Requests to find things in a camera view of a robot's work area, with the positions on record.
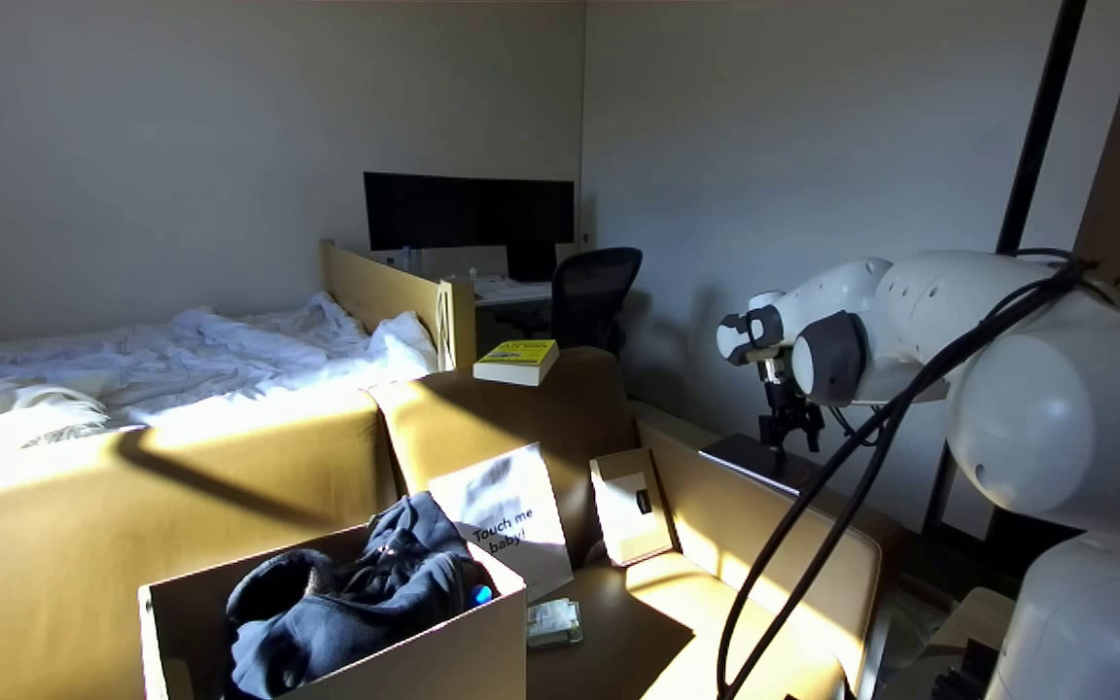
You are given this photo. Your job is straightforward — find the dark blue clothes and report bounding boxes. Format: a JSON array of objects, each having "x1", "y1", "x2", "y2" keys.
[{"x1": 215, "y1": 484, "x2": 503, "y2": 700}]

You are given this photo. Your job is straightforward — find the small greenish packet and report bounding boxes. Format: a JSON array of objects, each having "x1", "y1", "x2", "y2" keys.
[{"x1": 525, "y1": 594, "x2": 589, "y2": 653}]

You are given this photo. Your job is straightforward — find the open cardboard box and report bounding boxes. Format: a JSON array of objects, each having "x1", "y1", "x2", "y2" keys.
[{"x1": 135, "y1": 517, "x2": 531, "y2": 700}]

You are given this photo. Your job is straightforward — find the yellow book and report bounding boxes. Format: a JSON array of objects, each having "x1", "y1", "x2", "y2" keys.
[{"x1": 469, "y1": 334, "x2": 564, "y2": 394}]

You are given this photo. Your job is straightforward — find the white bedding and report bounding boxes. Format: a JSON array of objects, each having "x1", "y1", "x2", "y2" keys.
[{"x1": 0, "y1": 289, "x2": 438, "y2": 470}]

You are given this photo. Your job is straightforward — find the light wooden bed frame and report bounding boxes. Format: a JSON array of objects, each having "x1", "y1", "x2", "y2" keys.
[{"x1": 0, "y1": 237, "x2": 477, "y2": 700}]

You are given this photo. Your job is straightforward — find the black pole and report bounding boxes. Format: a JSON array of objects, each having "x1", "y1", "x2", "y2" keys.
[{"x1": 996, "y1": 0, "x2": 1093, "y2": 255}]

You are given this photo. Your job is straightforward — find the black monitor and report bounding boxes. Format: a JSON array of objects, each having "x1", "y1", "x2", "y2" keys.
[{"x1": 363, "y1": 168, "x2": 578, "y2": 282}]

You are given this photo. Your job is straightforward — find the black office chair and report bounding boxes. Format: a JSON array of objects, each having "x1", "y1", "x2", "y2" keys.
[{"x1": 547, "y1": 246, "x2": 648, "y2": 357}]

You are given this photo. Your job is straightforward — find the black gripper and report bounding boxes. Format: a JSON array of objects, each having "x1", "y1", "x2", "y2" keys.
[{"x1": 758, "y1": 349, "x2": 828, "y2": 470}]

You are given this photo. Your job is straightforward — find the large tan box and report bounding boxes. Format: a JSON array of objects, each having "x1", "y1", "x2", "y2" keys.
[{"x1": 379, "y1": 340, "x2": 893, "y2": 700}]

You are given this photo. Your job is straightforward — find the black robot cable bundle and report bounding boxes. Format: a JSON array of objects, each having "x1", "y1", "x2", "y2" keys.
[{"x1": 710, "y1": 247, "x2": 1095, "y2": 700}]

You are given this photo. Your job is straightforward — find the white desk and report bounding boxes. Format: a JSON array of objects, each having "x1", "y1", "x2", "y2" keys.
[{"x1": 469, "y1": 273, "x2": 560, "y2": 309}]

